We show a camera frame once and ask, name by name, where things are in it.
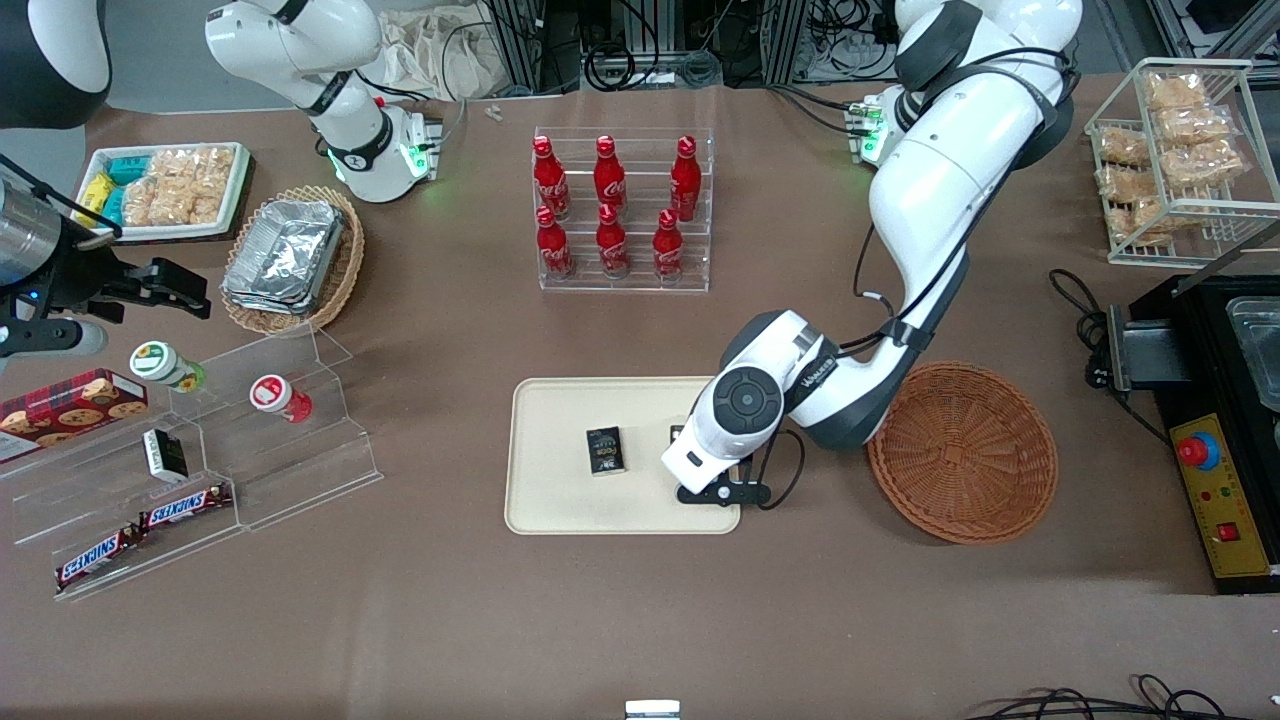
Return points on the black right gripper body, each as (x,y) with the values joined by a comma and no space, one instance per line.
(82,279)

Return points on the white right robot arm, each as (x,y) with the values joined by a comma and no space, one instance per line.
(300,40)

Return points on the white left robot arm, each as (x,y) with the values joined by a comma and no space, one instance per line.
(930,180)

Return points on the white rectangular snack tray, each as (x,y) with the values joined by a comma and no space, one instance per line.
(160,232)

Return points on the cream rectangular tray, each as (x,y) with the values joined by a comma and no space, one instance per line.
(560,490)

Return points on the oval light wicker basket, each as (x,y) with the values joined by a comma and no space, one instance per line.
(345,265)

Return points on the round brown wicker basket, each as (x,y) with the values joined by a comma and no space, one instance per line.
(960,455)

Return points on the green lidded drink cup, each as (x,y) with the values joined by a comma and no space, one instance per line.
(160,363)

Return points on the small black packet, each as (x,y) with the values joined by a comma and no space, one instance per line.
(605,450)
(677,435)

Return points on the bagged rice crackers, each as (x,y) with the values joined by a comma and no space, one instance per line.
(205,175)
(155,200)

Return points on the teal snack packet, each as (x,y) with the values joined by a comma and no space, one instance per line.
(113,205)
(128,168)

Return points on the yellow snack packet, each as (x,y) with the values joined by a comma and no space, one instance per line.
(93,193)

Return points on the aluminium foil container stack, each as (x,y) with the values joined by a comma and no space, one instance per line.
(285,255)

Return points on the red cookie box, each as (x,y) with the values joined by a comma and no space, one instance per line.
(70,410)

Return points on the red lidded drink cup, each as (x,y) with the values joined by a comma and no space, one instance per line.
(275,395)

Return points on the small black white box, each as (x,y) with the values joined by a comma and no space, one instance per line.
(165,455)

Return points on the Snickers chocolate bar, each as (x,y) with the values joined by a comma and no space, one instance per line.
(185,507)
(98,558)

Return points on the clear acrylic stepped display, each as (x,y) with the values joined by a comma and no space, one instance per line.
(300,470)

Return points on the clear acrylic bottle stand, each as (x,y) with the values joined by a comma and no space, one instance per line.
(625,285)

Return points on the red cola bottle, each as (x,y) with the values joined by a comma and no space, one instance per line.
(609,178)
(550,180)
(611,245)
(554,248)
(667,250)
(685,182)

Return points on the white cloth bag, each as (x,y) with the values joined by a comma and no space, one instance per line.
(440,50)

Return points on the black power plug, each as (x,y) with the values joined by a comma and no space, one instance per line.
(1098,372)

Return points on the bagged fried snack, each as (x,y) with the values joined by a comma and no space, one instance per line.
(1175,92)
(1122,147)
(1125,183)
(1192,125)
(1200,165)
(1140,222)

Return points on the black sealing machine yellow panel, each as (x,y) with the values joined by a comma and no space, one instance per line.
(1225,520)

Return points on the clear plastic food container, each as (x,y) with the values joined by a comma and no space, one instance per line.
(1258,350)

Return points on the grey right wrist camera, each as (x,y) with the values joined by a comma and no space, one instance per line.
(50,340)

